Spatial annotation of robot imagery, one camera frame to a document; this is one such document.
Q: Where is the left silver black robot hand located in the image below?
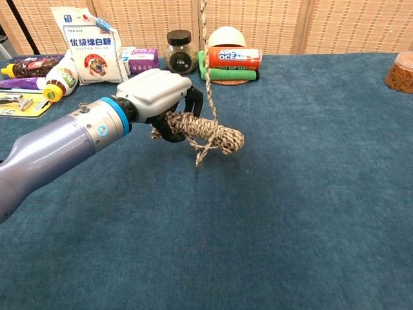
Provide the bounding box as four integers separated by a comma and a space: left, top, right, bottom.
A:
115, 68, 204, 143

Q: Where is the beige brown braided rope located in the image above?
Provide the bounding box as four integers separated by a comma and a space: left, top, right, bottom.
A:
150, 0, 245, 168

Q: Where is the purple white box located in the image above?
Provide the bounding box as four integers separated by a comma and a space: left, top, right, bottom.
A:
128, 48, 160, 75

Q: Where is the glass jar black lid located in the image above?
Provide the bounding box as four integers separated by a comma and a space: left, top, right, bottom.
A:
163, 29, 199, 75

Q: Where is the white sugar bag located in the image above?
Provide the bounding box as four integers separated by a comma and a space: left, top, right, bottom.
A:
50, 6, 132, 87

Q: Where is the round woven coaster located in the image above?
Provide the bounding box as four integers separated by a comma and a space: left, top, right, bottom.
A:
211, 78, 251, 87

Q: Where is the folded green towel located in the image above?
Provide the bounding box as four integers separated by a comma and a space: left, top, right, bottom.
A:
197, 50, 261, 81

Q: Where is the blue bag clip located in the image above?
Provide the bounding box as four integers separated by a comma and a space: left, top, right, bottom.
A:
95, 17, 112, 35

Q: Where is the orange drink can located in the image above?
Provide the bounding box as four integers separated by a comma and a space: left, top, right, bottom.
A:
208, 46, 262, 71

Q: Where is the white upturned bowl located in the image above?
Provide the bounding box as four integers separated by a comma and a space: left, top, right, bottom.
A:
206, 25, 247, 48

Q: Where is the white bottle yellow cap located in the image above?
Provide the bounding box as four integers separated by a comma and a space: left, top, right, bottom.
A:
43, 51, 80, 103

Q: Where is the brown sauce bottle yellow cap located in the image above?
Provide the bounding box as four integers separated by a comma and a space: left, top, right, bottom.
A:
0, 59, 61, 79

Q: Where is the razor in yellow blister pack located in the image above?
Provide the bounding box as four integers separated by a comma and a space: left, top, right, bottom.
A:
0, 90, 54, 119

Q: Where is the purple toothpaste tube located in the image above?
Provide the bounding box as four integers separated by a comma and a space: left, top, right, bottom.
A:
0, 76, 48, 91

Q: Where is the black stand pole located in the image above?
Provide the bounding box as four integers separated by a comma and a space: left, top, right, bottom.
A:
5, 0, 41, 55

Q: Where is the blue felt table cover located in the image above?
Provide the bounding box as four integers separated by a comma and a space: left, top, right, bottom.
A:
0, 52, 413, 310

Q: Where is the bamboo folding screen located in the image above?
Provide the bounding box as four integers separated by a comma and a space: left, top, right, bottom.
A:
0, 0, 413, 56

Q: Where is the plastic jar of rubber bands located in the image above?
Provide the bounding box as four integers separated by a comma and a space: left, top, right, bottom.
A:
384, 50, 413, 94

